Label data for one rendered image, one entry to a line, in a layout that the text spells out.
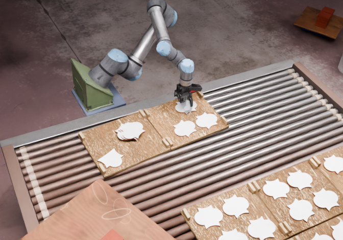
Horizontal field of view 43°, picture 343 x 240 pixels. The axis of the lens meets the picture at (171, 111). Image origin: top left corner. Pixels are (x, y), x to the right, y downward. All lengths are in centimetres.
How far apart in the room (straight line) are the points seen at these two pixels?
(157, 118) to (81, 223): 88
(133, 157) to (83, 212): 49
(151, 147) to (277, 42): 304
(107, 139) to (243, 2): 373
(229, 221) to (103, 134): 87
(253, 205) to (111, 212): 73
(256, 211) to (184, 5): 375
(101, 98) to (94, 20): 258
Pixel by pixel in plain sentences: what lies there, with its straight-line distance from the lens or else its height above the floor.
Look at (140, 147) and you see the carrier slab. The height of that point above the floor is 94.
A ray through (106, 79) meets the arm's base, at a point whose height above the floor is 105.
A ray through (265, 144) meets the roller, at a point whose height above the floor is 91.
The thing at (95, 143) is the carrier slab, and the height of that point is 94.
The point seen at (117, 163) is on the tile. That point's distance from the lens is 239.
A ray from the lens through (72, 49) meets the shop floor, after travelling 480.
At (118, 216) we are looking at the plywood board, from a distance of 208.
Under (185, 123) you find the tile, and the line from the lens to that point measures 261.
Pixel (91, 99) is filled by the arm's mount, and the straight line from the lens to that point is 272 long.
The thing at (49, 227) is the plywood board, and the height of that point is 104.
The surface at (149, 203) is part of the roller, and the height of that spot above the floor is 92.
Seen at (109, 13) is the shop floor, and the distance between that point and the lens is 538.
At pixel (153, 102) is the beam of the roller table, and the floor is 91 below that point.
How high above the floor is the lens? 278
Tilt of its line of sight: 43 degrees down
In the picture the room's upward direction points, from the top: 6 degrees clockwise
